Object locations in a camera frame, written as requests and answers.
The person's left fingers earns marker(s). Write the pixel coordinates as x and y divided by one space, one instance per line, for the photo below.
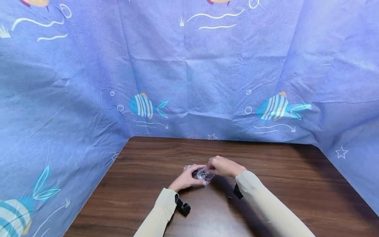
196 167

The person's left thumb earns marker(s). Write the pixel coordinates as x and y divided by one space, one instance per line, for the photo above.
199 182

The person's left hand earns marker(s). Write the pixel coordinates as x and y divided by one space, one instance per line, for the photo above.
185 180

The person's right forearm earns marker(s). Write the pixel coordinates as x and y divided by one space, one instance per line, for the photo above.
271 205

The person's right fingers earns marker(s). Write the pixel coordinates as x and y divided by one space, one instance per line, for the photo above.
212 164

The person's right hand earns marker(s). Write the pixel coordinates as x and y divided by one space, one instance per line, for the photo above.
226 167

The black wrist band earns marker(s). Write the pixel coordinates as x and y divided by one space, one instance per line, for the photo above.
238 192
182 206

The clear plastic bag of screws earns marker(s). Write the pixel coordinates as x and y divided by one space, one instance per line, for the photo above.
203 174

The person's left forearm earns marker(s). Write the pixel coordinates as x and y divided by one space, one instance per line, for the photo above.
157 214

